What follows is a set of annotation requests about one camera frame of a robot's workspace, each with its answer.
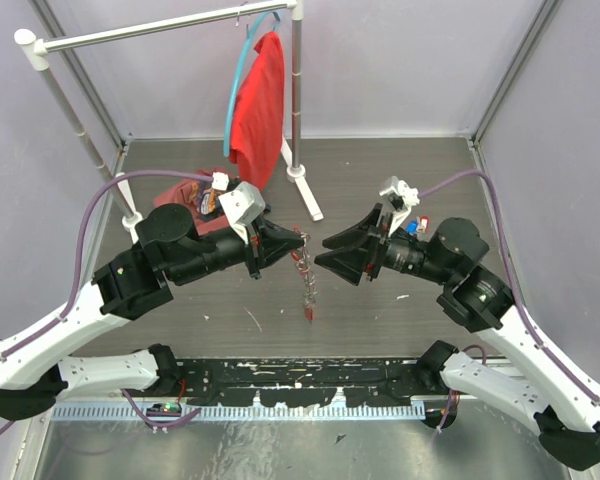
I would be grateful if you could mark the bright red shirt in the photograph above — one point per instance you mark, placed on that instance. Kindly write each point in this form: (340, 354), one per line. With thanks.
(256, 133)

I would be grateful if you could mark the grey cable duct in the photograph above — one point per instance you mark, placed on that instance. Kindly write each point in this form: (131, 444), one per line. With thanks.
(337, 411)

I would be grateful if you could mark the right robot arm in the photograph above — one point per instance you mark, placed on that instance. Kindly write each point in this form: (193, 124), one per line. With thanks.
(555, 399)

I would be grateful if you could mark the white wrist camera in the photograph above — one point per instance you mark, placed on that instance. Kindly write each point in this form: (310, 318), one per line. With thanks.
(402, 198)
(241, 202)

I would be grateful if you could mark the red handled keyring with keys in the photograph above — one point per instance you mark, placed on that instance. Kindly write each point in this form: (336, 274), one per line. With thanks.
(304, 265)

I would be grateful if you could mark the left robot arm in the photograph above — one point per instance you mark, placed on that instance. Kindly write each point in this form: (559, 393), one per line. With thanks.
(169, 251)

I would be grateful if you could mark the dark red printed shirt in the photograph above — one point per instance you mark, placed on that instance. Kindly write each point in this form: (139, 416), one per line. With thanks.
(200, 199)

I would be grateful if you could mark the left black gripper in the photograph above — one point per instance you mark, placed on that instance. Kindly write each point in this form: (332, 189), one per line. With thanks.
(268, 244)

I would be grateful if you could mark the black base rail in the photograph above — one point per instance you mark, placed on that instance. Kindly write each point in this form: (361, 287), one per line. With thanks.
(304, 382)

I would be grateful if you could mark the blue and red keys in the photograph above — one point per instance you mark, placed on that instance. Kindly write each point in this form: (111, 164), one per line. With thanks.
(417, 227)

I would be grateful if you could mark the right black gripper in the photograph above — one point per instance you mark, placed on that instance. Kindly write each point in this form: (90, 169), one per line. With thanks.
(362, 247)

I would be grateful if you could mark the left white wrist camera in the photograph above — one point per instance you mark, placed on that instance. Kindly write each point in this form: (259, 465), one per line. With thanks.
(241, 202)

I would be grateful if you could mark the blue clothes hanger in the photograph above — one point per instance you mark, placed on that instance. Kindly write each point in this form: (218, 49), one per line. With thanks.
(251, 32)

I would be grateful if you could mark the small electronics board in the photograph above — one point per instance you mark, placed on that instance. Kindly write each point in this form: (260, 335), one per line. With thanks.
(164, 410)

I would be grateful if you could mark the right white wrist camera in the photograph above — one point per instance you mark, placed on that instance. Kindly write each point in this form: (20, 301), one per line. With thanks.
(402, 198)

